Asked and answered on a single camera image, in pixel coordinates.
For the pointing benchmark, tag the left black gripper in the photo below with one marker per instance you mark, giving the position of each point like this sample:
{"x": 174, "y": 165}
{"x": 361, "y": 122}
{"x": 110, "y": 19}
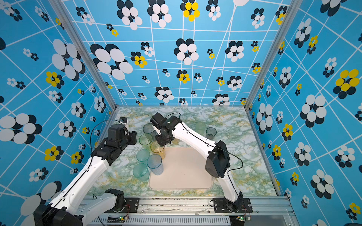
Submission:
{"x": 133, "y": 136}

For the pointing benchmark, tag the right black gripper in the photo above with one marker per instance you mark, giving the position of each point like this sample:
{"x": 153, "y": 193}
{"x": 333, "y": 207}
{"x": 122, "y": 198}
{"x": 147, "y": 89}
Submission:
{"x": 160, "y": 141}

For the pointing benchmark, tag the tall green glass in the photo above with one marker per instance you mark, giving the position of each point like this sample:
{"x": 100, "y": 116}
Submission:
{"x": 146, "y": 140}

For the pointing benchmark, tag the tall amber glass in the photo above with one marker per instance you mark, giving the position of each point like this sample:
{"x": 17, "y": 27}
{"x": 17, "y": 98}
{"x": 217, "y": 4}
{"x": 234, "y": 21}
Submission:
{"x": 157, "y": 149}

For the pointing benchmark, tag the textured blue glass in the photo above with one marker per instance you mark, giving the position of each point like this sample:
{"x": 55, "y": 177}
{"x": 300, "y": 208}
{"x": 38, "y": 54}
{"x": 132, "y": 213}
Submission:
{"x": 154, "y": 162}

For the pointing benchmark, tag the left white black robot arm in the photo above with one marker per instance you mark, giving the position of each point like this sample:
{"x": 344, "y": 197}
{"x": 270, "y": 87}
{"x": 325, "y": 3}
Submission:
{"x": 64, "y": 209}

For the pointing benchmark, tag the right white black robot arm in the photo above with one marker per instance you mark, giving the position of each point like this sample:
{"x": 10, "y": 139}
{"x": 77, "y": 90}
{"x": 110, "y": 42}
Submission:
{"x": 215, "y": 153}

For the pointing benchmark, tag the cream plastic tray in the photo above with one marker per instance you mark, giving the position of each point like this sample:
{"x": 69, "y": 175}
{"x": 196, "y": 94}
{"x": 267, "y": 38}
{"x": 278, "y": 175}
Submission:
{"x": 184, "y": 169}

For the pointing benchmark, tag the tall grey glass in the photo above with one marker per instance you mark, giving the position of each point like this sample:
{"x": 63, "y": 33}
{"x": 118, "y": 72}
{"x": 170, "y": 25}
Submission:
{"x": 149, "y": 129}

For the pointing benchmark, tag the tall yellow glass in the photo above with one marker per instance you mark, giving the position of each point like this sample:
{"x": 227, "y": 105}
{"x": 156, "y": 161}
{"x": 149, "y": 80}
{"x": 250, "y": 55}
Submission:
{"x": 176, "y": 142}

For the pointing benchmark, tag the upper teal dotted glass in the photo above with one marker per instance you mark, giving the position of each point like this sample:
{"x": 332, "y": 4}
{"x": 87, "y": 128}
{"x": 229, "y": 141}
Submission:
{"x": 142, "y": 156}

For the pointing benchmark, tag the teal dotted glass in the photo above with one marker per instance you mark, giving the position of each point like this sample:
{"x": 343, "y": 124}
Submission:
{"x": 141, "y": 172}
{"x": 142, "y": 156}

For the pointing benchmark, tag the small light green glass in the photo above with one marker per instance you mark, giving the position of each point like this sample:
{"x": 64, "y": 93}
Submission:
{"x": 200, "y": 128}

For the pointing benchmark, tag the lower teal dotted glass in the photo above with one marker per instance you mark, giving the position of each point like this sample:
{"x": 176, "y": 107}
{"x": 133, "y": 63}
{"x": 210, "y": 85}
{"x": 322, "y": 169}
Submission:
{"x": 141, "y": 172}

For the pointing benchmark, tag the small grey glass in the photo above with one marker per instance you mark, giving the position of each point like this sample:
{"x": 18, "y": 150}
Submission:
{"x": 211, "y": 133}

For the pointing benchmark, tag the left green circuit board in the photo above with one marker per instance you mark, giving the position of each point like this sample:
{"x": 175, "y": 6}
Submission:
{"x": 117, "y": 219}

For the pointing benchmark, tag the green circuit board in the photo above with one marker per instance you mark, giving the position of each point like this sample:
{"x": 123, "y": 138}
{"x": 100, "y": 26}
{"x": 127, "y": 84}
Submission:
{"x": 117, "y": 219}
{"x": 237, "y": 219}

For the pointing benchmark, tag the right green circuit board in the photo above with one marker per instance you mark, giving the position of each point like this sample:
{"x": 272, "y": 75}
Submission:
{"x": 237, "y": 219}

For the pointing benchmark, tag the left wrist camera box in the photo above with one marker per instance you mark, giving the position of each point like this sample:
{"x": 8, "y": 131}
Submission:
{"x": 123, "y": 120}

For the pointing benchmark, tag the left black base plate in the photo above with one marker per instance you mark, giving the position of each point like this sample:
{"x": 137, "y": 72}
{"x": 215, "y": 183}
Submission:
{"x": 130, "y": 206}

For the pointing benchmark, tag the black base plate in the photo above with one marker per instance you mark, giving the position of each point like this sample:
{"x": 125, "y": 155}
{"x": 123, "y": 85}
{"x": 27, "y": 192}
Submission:
{"x": 130, "y": 206}
{"x": 222, "y": 205}

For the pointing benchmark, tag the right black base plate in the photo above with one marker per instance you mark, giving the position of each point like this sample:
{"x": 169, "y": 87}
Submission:
{"x": 222, "y": 205}

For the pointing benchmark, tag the left aluminium corner post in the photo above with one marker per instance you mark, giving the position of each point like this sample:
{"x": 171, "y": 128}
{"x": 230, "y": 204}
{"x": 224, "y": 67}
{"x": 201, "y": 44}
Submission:
{"x": 60, "y": 10}

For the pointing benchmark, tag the aluminium corner post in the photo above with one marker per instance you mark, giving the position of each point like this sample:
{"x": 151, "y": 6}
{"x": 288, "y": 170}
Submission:
{"x": 279, "y": 38}
{"x": 60, "y": 10}

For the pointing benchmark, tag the aluminium front rail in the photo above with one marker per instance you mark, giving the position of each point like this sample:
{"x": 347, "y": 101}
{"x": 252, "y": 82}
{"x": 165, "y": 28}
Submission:
{"x": 269, "y": 206}

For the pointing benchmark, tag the right aluminium corner post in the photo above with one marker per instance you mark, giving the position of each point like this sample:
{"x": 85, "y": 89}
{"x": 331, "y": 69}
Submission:
{"x": 279, "y": 38}

